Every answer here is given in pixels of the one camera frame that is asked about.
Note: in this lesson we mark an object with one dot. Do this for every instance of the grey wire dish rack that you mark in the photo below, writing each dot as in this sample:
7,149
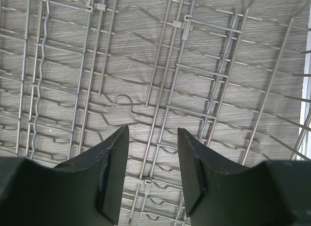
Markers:
235,73

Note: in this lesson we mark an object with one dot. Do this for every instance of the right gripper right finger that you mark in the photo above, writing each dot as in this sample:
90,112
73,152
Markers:
220,192

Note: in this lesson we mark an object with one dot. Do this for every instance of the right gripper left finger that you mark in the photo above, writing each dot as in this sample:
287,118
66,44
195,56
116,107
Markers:
85,190

